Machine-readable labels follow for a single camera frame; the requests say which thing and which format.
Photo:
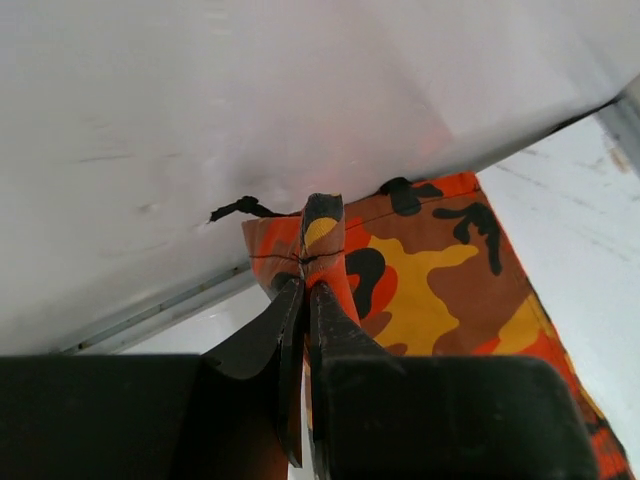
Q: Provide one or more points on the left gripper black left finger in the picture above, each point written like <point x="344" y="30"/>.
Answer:
<point x="230" y="413"/>

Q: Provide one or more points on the orange camouflage trousers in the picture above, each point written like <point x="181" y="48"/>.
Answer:
<point x="424" y="268"/>

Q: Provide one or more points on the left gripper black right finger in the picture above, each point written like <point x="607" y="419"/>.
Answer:
<point x="380" y="416"/>

